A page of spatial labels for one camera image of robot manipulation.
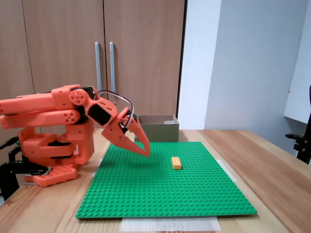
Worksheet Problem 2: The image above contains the metal cabinet handle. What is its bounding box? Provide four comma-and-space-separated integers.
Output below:
109, 42, 117, 95
94, 42, 103, 94

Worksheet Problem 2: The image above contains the black cable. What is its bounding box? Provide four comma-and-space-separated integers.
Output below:
0, 136, 20, 150
8, 145, 24, 162

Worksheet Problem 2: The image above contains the short masking tape strip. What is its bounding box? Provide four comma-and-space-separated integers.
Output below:
218, 159, 239, 183

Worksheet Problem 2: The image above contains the narrow masking tape strip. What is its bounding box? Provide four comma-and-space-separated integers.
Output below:
91, 158, 104, 178

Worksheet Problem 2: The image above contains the long masking tape strip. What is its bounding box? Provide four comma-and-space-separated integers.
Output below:
120, 216, 222, 233

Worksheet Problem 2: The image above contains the gripper motor cable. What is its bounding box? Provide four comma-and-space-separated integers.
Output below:
94, 90, 135, 128

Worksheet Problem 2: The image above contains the green lego baseplate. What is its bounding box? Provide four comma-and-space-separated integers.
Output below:
75, 141, 258, 219

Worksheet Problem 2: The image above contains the white panel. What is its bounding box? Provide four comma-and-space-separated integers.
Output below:
283, 0, 311, 125

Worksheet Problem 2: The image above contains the black table clamp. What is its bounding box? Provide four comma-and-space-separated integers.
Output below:
0, 160, 49, 202

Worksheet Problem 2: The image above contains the yellow lego block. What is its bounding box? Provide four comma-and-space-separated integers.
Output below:
171, 156, 183, 170

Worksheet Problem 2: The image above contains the black stand clamp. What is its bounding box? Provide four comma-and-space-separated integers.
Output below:
285, 84, 311, 166

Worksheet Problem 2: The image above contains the wooden cabinet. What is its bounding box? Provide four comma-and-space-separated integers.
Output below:
0, 0, 188, 146

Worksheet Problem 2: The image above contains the cardboard box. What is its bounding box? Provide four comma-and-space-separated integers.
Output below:
135, 114, 180, 143

